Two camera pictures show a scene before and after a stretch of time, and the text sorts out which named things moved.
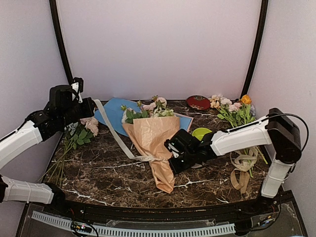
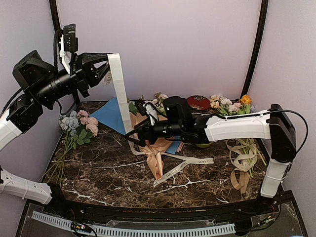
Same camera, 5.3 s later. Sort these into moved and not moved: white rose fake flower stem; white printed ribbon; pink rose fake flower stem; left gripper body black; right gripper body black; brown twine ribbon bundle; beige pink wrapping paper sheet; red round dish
Moved: white rose fake flower stem; right gripper body black; pink rose fake flower stem; white printed ribbon; left gripper body black; beige pink wrapping paper sheet
Not moved: red round dish; brown twine ribbon bundle
